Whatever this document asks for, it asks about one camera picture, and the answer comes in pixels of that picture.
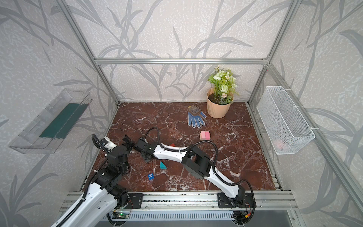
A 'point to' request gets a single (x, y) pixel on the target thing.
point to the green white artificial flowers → (225, 84)
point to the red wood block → (172, 145)
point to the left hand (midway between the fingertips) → (125, 134)
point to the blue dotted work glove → (195, 120)
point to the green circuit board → (120, 215)
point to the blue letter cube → (151, 177)
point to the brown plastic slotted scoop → (196, 110)
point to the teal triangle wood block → (162, 166)
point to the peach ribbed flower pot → (215, 110)
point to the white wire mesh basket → (285, 129)
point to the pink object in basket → (280, 144)
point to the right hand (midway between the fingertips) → (150, 148)
